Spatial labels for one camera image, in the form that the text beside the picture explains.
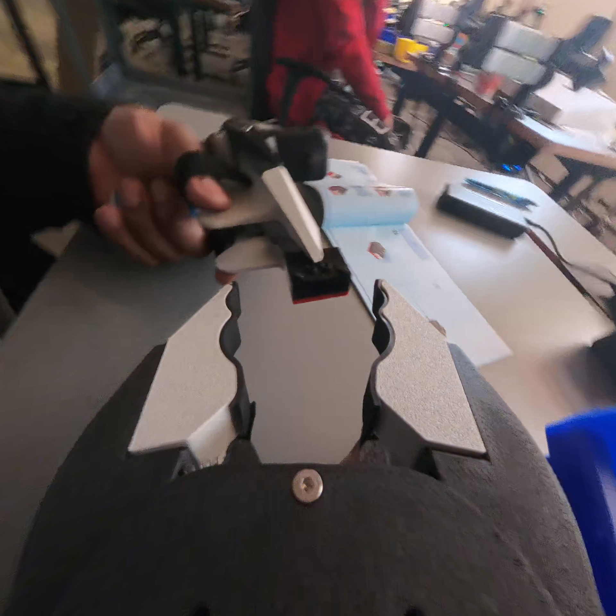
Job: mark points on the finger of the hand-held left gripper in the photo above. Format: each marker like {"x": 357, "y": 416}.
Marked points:
{"x": 293, "y": 211}
{"x": 245, "y": 211}

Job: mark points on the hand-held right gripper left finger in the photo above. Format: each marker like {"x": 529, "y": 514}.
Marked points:
{"x": 187, "y": 385}

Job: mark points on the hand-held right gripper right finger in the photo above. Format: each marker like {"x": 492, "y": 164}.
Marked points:
{"x": 423, "y": 385}

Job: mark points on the red black toy brick assembly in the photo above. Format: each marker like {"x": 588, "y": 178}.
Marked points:
{"x": 317, "y": 276}

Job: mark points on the person's left forearm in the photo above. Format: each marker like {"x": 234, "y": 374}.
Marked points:
{"x": 43, "y": 168}

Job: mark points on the grey desk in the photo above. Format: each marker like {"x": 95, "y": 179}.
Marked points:
{"x": 505, "y": 298}

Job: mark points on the person's left hand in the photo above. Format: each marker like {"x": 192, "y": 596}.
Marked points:
{"x": 139, "y": 183}

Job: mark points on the toy brick instruction booklet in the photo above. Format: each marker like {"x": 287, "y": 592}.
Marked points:
{"x": 409, "y": 269}

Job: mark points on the black rounded object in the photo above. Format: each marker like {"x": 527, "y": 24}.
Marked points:
{"x": 596, "y": 365}

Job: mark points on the black case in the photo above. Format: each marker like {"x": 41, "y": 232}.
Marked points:
{"x": 481, "y": 211}

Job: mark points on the yellow bin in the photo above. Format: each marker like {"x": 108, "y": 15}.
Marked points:
{"x": 409, "y": 49}

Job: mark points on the blue plastic bin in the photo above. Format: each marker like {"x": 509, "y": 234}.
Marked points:
{"x": 587, "y": 481}

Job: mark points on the blue snack wrapper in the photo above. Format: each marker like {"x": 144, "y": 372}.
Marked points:
{"x": 500, "y": 192}

